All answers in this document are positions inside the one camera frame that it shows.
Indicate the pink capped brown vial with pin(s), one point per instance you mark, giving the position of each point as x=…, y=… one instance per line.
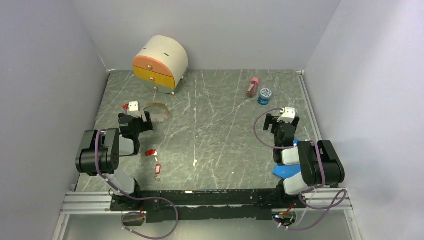
x=250, y=92

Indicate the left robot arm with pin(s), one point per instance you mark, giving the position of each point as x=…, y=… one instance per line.
x=100, y=151

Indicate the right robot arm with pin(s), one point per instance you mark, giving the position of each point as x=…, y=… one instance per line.
x=318, y=162

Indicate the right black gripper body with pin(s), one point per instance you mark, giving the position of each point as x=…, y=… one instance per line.
x=272, y=120

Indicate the blue foam sheet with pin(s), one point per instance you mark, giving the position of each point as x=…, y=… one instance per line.
x=286, y=169

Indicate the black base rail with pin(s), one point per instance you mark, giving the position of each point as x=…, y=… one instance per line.
x=171, y=212

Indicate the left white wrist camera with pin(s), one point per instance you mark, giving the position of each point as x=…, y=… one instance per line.
x=133, y=109

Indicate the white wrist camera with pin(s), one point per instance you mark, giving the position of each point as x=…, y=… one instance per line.
x=133, y=109
x=287, y=115

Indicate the key with red label fob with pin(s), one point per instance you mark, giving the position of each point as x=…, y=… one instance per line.
x=157, y=172

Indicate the key with red tag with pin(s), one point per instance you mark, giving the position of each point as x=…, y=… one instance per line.
x=153, y=153

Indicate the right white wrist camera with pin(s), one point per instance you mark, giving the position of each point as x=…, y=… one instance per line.
x=287, y=115

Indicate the round beige drawer box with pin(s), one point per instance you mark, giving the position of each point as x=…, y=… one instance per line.
x=161, y=64

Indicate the aluminium frame rail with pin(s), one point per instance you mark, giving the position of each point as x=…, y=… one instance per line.
x=79, y=203

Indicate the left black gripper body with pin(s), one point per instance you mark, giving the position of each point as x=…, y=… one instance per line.
x=142, y=126

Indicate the blue round tin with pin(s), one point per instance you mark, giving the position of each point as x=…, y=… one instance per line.
x=264, y=96

